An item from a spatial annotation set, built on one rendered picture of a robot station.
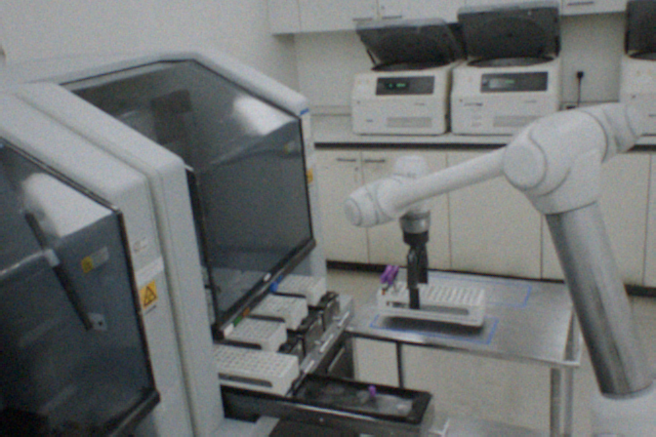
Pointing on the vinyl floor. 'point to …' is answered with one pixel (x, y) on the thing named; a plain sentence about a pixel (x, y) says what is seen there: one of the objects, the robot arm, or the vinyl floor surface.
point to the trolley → (486, 342)
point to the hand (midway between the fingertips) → (419, 294)
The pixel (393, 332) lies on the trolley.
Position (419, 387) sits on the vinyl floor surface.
